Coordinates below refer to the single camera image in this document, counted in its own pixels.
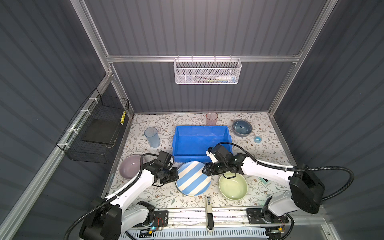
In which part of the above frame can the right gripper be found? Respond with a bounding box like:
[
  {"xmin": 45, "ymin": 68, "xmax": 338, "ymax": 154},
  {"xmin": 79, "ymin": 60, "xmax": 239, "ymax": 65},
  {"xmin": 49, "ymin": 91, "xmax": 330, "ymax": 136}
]
[{"xmin": 200, "ymin": 161, "xmax": 227, "ymax": 176}]

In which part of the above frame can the blue white striped plate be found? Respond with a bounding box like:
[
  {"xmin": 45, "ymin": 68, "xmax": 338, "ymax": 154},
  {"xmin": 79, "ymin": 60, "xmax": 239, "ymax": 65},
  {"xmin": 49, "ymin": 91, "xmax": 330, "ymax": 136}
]
[{"xmin": 176, "ymin": 161, "xmax": 212, "ymax": 197}]

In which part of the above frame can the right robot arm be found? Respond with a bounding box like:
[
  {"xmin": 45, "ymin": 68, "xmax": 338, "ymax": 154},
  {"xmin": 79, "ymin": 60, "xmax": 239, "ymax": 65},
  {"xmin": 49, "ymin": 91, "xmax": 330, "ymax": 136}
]
[{"xmin": 203, "ymin": 145, "xmax": 325, "ymax": 222}]

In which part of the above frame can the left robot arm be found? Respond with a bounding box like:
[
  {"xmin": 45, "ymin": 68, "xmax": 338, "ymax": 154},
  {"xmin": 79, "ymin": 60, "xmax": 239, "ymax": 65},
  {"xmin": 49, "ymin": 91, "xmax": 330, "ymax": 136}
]
[{"xmin": 79, "ymin": 151, "xmax": 179, "ymax": 240}]

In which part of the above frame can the blue plastic bin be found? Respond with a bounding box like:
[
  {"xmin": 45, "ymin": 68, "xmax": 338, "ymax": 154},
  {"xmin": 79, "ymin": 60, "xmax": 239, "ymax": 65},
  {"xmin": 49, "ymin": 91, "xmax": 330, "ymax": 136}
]
[{"xmin": 172, "ymin": 126, "xmax": 232, "ymax": 163}]

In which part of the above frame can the light green bowl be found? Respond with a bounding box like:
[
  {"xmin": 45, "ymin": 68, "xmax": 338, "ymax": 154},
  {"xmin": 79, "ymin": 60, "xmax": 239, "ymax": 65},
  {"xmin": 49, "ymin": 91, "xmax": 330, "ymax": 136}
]
[{"xmin": 219, "ymin": 172, "xmax": 248, "ymax": 201}]

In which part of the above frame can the purple bowl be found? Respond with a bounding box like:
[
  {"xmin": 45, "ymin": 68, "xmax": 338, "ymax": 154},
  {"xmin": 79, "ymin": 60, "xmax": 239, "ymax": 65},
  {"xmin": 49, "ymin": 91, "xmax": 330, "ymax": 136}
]
[{"xmin": 119, "ymin": 155, "xmax": 141, "ymax": 180}]

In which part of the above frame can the clear blue plastic cup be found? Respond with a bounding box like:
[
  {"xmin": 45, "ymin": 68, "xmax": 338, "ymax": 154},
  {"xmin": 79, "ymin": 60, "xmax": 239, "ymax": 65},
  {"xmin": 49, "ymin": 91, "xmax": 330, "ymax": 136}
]
[{"xmin": 144, "ymin": 127, "xmax": 160, "ymax": 148}]

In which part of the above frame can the grey blue bowl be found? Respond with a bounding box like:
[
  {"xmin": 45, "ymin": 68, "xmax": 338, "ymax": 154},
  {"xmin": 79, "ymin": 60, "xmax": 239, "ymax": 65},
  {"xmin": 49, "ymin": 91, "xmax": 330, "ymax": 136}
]
[{"xmin": 232, "ymin": 120, "xmax": 253, "ymax": 137}]

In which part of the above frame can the floral table mat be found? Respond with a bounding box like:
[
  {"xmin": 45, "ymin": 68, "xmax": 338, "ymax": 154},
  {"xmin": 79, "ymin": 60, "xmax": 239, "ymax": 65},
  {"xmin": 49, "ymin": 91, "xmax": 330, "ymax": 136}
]
[{"xmin": 116, "ymin": 113, "xmax": 295, "ymax": 210}]

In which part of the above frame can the pink plastic cup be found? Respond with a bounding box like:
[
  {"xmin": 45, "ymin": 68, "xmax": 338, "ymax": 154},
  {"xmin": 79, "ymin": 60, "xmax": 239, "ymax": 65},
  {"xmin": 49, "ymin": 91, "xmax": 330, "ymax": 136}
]
[{"xmin": 206, "ymin": 112, "xmax": 219, "ymax": 126}]

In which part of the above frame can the black white handheld device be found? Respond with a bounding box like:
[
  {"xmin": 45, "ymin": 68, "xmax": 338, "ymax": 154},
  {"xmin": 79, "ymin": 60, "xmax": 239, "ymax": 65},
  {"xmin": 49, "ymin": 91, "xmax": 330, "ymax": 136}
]
[{"xmin": 206, "ymin": 197, "xmax": 214, "ymax": 232}]

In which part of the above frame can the yellow tag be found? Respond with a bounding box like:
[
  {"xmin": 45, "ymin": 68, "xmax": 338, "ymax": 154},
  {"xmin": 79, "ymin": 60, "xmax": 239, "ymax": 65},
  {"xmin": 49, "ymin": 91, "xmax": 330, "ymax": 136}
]
[{"xmin": 120, "ymin": 110, "xmax": 126, "ymax": 125}]

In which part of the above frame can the black pad in basket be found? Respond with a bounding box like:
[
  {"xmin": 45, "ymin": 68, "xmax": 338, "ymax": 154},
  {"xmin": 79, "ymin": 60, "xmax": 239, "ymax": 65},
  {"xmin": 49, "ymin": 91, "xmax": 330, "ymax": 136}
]
[{"xmin": 82, "ymin": 119, "xmax": 121, "ymax": 145}]

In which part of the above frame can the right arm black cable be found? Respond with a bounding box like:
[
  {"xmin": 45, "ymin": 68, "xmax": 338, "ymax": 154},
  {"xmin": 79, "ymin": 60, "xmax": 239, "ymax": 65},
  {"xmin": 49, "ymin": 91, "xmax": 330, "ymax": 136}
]
[{"xmin": 215, "ymin": 141, "xmax": 355, "ymax": 202}]

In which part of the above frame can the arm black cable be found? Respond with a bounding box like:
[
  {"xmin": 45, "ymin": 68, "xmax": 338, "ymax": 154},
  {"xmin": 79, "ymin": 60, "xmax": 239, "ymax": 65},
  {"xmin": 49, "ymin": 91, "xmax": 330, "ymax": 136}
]
[
  {"xmin": 62, "ymin": 152, "xmax": 175, "ymax": 240},
  {"xmin": 215, "ymin": 141, "xmax": 355, "ymax": 202}
]

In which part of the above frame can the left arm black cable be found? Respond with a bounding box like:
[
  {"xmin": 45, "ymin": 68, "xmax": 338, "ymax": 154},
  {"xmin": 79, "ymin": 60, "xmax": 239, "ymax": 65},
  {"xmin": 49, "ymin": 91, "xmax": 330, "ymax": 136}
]
[{"xmin": 62, "ymin": 152, "xmax": 175, "ymax": 240}]

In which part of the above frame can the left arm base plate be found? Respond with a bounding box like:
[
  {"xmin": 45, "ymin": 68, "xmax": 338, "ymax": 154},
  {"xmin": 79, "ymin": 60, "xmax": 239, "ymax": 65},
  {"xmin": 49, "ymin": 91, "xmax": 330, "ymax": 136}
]
[{"xmin": 134, "ymin": 210, "xmax": 169, "ymax": 228}]

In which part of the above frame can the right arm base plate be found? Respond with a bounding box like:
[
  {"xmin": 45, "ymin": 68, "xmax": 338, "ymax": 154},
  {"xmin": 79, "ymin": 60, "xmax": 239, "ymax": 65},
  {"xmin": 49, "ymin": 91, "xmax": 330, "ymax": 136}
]
[{"xmin": 246, "ymin": 208, "xmax": 290, "ymax": 225}]

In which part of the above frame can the black wire basket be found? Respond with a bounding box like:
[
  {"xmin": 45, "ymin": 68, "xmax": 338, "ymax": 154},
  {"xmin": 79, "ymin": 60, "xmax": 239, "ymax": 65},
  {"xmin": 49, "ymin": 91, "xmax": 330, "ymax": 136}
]
[{"xmin": 57, "ymin": 89, "xmax": 130, "ymax": 164}]

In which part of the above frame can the white wire mesh basket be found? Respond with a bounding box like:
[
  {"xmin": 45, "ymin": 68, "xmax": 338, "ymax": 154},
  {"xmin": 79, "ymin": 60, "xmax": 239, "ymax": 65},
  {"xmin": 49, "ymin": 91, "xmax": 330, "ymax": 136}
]
[{"xmin": 173, "ymin": 57, "xmax": 242, "ymax": 85}]

